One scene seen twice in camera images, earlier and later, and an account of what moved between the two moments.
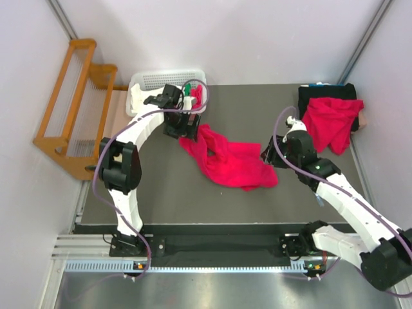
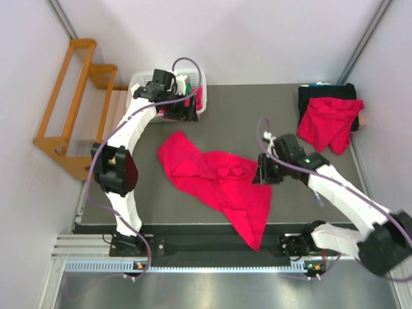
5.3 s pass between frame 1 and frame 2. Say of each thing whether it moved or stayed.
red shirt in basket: stayed
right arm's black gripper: moved
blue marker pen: stayed
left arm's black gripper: moved
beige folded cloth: stayed
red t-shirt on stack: stayed
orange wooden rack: stayed
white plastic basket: stayed
